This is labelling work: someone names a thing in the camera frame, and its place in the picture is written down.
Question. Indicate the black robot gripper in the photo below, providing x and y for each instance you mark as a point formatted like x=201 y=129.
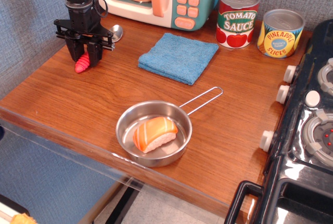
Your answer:
x=84 y=23

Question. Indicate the red handled metal spoon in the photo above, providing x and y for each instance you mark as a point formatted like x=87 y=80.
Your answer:
x=84 y=62

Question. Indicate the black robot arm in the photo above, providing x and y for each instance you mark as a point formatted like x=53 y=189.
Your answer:
x=83 y=31

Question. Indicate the blue folded cloth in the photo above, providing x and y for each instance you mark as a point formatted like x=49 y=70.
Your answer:
x=178 y=58

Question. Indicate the small steel pan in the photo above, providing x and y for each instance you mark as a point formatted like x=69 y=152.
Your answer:
x=139 y=113

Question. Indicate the salmon sushi toy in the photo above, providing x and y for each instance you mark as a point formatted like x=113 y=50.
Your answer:
x=154 y=133

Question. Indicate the clear acrylic table guard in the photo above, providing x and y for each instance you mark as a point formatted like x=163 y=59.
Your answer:
x=184 y=178

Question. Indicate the tomato sauce can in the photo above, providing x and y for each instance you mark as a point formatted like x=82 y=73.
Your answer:
x=235 y=22

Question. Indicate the orange fuzzy object corner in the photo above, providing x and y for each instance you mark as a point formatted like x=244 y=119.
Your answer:
x=22 y=219

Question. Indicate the pineapple slices can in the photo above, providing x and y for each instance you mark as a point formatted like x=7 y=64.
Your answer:
x=280 y=33

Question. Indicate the white stove knob bottom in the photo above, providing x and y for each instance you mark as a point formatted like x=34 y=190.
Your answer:
x=266 y=140

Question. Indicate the white stove knob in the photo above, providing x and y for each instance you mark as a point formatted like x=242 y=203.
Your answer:
x=282 y=93
x=266 y=140
x=289 y=73

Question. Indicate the white stove knob middle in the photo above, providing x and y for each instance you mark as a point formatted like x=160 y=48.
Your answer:
x=282 y=93

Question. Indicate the white stove knob top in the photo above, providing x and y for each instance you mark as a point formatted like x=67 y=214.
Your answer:
x=289 y=73

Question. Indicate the black toy stove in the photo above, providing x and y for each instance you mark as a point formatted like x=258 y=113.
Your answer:
x=297 y=185

